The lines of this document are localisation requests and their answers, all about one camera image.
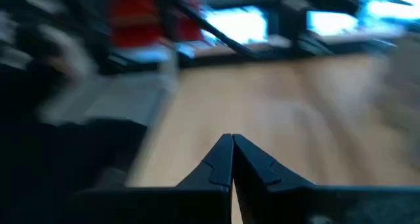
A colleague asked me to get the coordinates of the red cabinet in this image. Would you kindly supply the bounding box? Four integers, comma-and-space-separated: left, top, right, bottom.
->
109, 0, 205, 50

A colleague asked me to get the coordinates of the bright computer monitor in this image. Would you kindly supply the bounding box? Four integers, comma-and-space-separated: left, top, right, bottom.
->
202, 5, 269, 46
362, 0, 420, 21
306, 9, 359, 37

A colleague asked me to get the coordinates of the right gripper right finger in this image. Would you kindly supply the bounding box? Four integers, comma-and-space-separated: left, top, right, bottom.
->
232, 134, 420, 224

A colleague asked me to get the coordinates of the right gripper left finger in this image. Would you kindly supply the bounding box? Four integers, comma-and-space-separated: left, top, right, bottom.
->
73, 133, 234, 224

